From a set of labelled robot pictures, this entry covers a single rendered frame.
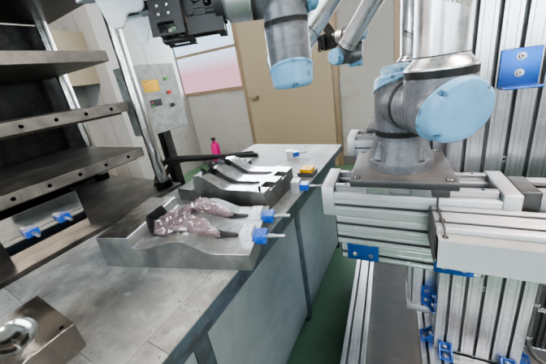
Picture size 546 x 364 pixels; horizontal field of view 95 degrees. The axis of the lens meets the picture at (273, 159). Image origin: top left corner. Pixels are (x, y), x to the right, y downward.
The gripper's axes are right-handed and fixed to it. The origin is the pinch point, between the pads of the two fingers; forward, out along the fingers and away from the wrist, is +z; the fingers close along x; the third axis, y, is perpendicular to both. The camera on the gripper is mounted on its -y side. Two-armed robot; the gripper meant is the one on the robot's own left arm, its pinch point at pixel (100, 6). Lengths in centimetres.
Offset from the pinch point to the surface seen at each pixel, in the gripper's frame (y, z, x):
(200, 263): 61, 2, 21
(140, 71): -12, 44, 104
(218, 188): 50, 2, 58
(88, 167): 33, 62, 68
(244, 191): 51, -10, 51
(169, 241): 54, 10, 23
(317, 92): 8, -88, 282
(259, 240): 57, -16, 23
